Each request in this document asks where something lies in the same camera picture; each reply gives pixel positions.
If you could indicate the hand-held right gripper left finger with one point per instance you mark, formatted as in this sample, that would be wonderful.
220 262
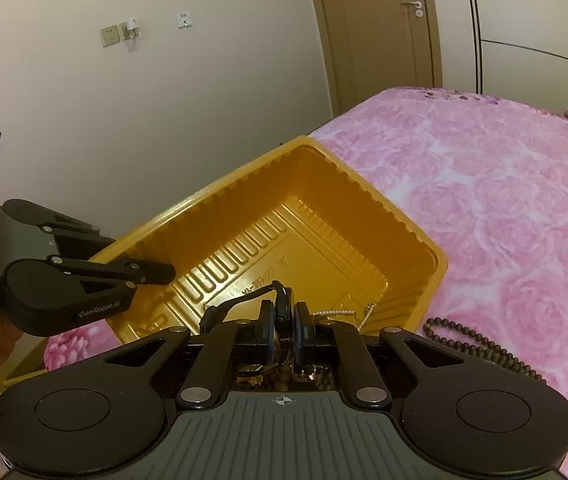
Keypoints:
268 332

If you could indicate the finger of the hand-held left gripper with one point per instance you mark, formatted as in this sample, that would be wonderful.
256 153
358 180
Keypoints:
76 230
133 272

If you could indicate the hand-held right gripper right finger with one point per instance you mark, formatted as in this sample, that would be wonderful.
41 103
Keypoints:
300 332

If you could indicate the yellow plastic tray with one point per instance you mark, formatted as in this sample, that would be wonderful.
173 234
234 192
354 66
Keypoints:
314 240

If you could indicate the white plug adapter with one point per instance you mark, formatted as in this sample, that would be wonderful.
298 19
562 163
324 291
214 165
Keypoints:
130 29

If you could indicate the brown wooden door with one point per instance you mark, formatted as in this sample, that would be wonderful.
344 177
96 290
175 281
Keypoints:
374 35

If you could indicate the cream wardrobe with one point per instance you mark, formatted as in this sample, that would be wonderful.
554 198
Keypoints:
534 25

